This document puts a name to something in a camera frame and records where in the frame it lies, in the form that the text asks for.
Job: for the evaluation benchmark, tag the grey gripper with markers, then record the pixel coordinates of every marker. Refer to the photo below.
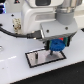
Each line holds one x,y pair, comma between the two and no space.
54,30

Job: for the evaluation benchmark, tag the blue plastic gear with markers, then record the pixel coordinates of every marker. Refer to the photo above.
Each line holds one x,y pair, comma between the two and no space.
56,46

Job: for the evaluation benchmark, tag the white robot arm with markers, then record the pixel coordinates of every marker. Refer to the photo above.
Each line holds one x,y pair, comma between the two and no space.
49,20

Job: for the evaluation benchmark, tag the beige electrical connector block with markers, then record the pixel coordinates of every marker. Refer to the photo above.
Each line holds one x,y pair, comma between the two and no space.
17,24

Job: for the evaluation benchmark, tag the metal peg base plate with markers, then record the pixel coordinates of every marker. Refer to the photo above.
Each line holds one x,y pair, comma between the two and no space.
43,57

